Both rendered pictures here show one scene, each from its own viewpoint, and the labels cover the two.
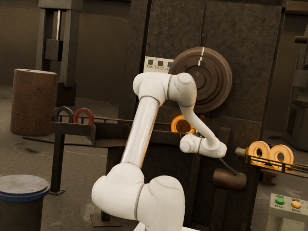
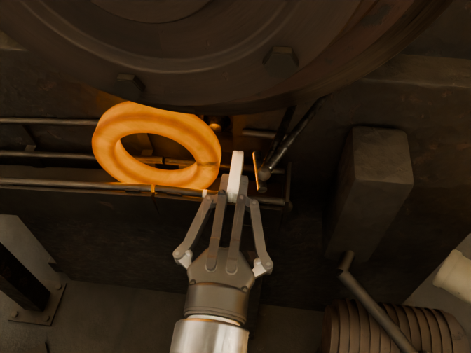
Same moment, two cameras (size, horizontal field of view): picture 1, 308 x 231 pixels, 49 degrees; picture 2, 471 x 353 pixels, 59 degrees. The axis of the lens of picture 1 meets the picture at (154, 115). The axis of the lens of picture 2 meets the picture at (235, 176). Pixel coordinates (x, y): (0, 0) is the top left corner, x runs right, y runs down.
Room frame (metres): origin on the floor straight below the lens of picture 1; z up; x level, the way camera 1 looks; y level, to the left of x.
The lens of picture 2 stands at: (2.11, -0.28, 1.22)
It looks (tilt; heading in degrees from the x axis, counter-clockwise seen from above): 54 degrees down; 351
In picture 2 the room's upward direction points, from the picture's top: straight up
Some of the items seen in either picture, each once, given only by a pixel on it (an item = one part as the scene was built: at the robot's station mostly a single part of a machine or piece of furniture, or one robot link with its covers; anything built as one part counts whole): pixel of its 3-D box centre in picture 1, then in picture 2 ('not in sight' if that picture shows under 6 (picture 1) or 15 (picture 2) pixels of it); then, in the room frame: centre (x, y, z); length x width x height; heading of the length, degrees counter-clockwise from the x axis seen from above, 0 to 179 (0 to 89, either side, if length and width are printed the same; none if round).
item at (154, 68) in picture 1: (159, 69); not in sight; (2.68, 0.00, 1.15); 0.26 x 0.02 x 0.18; 74
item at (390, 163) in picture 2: (222, 144); (359, 199); (2.43, -0.53, 0.68); 0.11 x 0.08 x 0.24; 164
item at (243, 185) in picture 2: not in sight; (249, 194); (2.42, -0.35, 0.74); 0.05 x 0.03 x 0.01; 164
